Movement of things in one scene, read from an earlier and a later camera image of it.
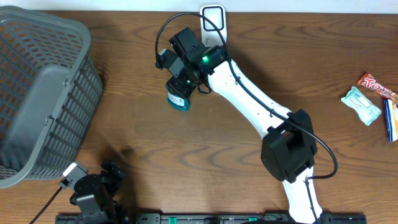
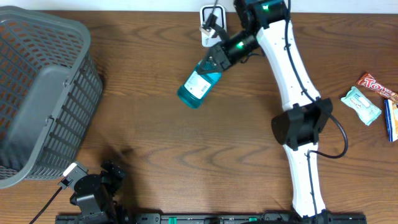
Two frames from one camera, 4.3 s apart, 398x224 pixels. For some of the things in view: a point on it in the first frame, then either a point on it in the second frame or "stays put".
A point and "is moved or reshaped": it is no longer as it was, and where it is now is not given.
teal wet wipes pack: x=367 y=112 stays put
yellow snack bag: x=391 y=111 stays put
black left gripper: x=113 y=180 stays put
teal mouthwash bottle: x=177 y=101 is moved or reshaped
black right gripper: x=177 y=88 -> x=204 y=68
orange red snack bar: x=369 y=81 stays put
